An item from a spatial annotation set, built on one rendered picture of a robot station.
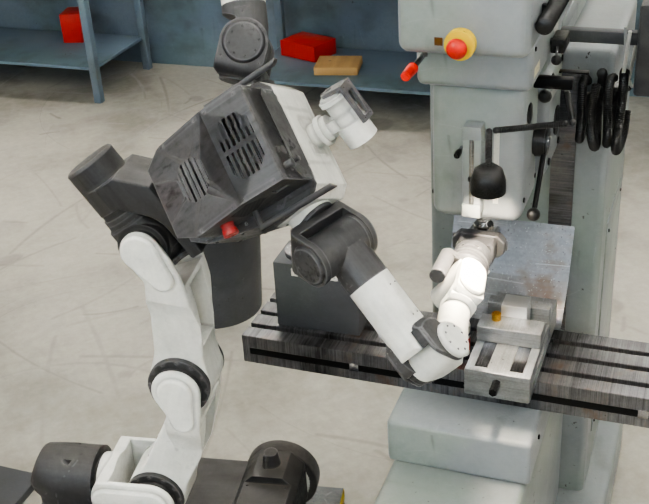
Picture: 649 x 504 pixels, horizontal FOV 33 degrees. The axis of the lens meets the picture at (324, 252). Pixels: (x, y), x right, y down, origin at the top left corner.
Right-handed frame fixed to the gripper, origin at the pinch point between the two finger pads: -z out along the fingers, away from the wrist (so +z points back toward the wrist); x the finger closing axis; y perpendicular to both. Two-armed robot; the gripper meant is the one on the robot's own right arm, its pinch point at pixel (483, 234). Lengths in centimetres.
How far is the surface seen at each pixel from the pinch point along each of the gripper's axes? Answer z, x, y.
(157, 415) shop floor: -57, 133, 124
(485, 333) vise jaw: 8.7, -2.7, 21.4
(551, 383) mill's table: 11.5, -18.9, 30.6
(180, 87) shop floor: -377, 285, 127
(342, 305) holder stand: 4.5, 34.1, 22.2
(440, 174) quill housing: 8.8, 7.8, -18.4
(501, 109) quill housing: 8.8, -5.2, -34.7
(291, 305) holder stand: 5, 48, 24
